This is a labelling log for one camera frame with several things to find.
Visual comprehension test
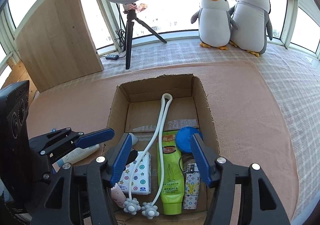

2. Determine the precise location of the translucent bottle cap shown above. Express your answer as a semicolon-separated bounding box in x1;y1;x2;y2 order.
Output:
129;133;138;146

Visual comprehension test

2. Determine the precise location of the small plush penguin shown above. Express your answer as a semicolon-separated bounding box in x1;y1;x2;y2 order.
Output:
190;0;238;51

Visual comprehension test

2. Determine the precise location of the black tripod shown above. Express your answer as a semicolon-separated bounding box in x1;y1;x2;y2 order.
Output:
123;3;167;70

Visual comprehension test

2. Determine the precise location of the white lotion bottle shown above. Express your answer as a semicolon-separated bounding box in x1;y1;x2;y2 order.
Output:
56;144;100;167

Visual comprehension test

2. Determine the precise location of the patterned lighter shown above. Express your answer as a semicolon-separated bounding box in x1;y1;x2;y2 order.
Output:
183;163;201;210

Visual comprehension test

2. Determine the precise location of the pine wood headboard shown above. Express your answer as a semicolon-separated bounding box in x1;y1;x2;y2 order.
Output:
2;58;37;105

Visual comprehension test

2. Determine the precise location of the black inline cable remote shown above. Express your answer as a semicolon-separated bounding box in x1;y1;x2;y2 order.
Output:
105;54;119;60

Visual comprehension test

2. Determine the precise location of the black cable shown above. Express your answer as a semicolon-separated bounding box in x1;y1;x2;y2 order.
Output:
98;2;128;59

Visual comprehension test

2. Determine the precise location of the dark hair tie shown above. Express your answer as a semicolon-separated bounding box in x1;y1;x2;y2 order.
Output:
177;153;196;173

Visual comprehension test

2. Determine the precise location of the green tube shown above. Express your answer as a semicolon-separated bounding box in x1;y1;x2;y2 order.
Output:
160;131;184;215

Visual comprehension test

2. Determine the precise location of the small pink bottle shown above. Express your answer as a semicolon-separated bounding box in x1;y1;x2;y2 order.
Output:
111;183;126;209

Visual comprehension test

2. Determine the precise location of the plaid bed sheet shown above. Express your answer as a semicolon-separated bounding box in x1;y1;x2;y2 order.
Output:
41;40;320;215

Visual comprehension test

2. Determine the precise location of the blue round case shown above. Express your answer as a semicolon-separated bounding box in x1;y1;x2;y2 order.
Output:
175;126;203;154

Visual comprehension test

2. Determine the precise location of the large plush penguin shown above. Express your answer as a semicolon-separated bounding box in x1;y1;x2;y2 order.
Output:
229;0;273;57

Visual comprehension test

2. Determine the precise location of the large wooden board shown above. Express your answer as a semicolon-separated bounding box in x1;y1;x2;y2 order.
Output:
15;0;104;92

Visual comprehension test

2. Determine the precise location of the patterned tissue pack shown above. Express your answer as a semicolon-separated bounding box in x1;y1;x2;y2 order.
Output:
118;152;151;195

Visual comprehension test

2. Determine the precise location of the white roller massager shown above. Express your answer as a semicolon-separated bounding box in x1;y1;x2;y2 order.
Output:
124;93;173;220

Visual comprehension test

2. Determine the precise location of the cardboard box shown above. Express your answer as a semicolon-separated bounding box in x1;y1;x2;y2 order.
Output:
100;73;221;225

